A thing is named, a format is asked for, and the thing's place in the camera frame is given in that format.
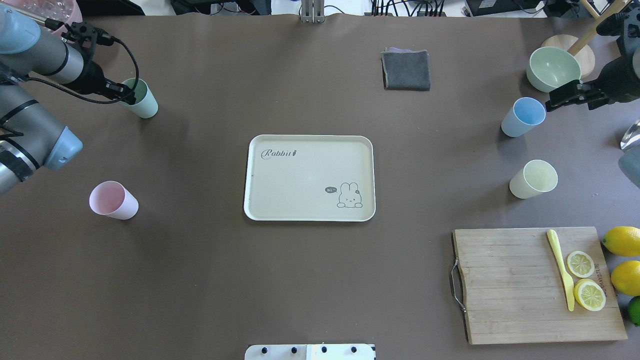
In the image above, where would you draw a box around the wooden cup stand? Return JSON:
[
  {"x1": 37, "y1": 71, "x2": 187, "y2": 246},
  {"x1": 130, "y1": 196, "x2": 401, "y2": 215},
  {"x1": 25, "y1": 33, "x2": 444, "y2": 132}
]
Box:
[{"x1": 541, "y1": 0, "x2": 630, "y2": 79}]

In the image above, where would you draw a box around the pink cup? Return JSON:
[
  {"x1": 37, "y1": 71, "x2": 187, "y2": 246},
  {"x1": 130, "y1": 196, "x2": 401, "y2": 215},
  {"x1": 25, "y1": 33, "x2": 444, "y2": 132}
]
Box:
[{"x1": 88, "y1": 180, "x2": 139, "y2": 220}]

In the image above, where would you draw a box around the lower whole lemon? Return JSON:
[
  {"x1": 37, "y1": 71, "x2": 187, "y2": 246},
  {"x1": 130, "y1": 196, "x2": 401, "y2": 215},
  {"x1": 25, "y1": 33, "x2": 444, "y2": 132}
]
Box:
[{"x1": 610, "y1": 260, "x2": 640, "y2": 297}]

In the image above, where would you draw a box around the green cup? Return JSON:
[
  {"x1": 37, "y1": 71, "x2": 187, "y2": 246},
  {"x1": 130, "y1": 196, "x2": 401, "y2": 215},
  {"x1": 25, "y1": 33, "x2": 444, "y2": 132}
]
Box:
[{"x1": 119, "y1": 79, "x2": 159, "y2": 119}]

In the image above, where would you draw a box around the green lime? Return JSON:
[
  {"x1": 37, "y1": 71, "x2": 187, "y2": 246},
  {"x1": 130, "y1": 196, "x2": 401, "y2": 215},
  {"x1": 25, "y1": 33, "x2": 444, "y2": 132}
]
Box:
[{"x1": 626, "y1": 296, "x2": 640, "y2": 327}]

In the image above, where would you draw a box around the cream rabbit tray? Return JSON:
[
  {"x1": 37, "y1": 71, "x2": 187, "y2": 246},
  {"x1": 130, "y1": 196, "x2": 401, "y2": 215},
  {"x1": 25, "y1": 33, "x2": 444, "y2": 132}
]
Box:
[{"x1": 243, "y1": 134, "x2": 377, "y2": 223}]

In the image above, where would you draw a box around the yellow cup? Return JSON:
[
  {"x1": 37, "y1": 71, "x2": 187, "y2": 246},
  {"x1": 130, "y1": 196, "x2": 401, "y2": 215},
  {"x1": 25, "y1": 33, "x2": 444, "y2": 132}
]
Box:
[{"x1": 509, "y1": 159, "x2": 559, "y2": 199}]

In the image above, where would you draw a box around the blue cup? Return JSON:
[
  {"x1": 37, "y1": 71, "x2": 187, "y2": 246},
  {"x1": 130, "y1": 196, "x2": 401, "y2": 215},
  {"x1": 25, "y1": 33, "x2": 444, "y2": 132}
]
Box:
[{"x1": 500, "y1": 96, "x2": 547, "y2": 138}]

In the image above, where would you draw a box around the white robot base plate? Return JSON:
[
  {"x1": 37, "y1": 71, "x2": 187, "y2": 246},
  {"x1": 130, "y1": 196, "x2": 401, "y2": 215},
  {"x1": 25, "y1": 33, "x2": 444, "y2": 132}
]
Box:
[{"x1": 244, "y1": 342, "x2": 377, "y2": 360}]

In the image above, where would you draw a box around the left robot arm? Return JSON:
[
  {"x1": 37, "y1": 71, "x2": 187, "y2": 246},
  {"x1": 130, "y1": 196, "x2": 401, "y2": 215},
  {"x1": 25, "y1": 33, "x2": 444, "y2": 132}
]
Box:
[{"x1": 0, "y1": 2, "x2": 140, "y2": 194}]

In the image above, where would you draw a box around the upper whole lemon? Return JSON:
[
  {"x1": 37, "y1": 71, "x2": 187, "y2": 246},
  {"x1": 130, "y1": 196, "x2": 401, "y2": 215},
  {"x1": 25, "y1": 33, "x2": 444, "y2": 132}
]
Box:
[{"x1": 601, "y1": 226, "x2": 640, "y2": 257}]

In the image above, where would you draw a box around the pink bowl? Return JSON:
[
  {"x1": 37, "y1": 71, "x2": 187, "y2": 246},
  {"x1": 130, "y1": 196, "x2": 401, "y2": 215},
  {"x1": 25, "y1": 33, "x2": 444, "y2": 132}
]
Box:
[{"x1": 2, "y1": 0, "x2": 83, "y2": 27}]

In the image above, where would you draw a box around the metal scoop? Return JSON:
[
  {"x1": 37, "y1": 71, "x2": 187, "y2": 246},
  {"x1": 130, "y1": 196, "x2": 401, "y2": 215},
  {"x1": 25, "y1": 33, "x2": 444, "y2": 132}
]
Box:
[{"x1": 619, "y1": 118, "x2": 640, "y2": 152}]

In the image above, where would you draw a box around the yellow plastic knife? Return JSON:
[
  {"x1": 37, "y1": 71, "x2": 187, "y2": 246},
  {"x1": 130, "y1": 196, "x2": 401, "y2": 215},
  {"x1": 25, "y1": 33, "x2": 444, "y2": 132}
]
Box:
[{"x1": 546, "y1": 228, "x2": 576, "y2": 312}]

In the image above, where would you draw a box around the grey folded cloth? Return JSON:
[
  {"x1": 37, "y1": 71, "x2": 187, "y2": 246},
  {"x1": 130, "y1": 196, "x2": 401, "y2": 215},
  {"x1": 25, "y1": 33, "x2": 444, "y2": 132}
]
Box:
[{"x1": 381, "y1": 47, "x2": 431, "y2": 91}]

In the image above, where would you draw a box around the upper lemon slice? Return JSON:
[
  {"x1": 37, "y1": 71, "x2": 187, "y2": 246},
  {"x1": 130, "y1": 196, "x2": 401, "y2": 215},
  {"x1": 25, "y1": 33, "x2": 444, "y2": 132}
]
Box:
[{"x1": 566, "y1": 250, "x2": 595, "y2": 279}]

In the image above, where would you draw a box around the lower lemon slice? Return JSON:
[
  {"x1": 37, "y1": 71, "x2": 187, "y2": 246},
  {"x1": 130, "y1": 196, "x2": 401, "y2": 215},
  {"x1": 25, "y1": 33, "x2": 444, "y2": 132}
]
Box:
[{"x1": 573, "y1": 278, "x2": 606, "y2": 312}]

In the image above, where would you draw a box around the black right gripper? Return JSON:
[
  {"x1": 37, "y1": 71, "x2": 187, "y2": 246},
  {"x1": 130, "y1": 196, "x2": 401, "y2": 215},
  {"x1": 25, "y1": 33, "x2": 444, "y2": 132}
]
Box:
[{"x1": 545, "y1": 10, "x2": 640, "y2": 112}]

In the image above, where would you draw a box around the lemon slice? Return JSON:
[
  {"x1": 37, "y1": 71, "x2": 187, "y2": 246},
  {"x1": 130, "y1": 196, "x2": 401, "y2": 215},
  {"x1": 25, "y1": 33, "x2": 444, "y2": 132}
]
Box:
[
  {"x1": 573, "y1": 278, "x2": 606, "y2": 312},
  {"x1": 566, "y1": 250, "x2": 595, "y2": 279}
]

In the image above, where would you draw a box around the whole lemon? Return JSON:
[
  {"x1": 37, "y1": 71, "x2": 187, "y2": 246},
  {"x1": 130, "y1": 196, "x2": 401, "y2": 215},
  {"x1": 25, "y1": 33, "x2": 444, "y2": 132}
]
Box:
[
  {"x1": 601, "y1": 226, "x2": 640, "y2": 257},
  {"x1": 610, "y1": 260, "x2": 640, "y2": 297}
]

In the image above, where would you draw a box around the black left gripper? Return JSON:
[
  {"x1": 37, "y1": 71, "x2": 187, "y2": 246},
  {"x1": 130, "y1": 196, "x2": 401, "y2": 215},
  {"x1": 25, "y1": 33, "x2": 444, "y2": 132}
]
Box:
[{"x1": 62, "y1": 22, "x2": 137, "y2": 106}]

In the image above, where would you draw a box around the wooden cutting board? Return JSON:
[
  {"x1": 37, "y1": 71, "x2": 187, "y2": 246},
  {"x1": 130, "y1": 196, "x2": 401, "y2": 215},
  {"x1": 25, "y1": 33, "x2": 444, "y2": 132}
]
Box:
[{"x1": 452, "y1": 227, "x2": 627, "y2": 346}]

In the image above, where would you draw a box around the green bowl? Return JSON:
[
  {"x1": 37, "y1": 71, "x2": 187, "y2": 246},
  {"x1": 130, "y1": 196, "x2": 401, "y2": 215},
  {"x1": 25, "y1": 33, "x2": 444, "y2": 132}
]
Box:
[{"x1": 526, "y1": 47, "x2": 582, "y2": 93}]

